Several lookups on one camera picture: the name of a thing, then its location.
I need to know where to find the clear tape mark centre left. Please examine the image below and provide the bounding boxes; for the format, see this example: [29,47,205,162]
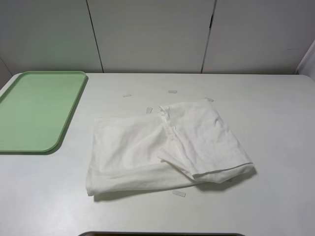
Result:
[146,107,153,114]

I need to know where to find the green plastic tray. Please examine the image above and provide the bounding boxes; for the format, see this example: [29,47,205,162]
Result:
[0,71,87,153]

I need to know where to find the white short sleeve t-shirt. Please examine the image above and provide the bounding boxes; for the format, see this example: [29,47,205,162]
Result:
[86,99,254,196]

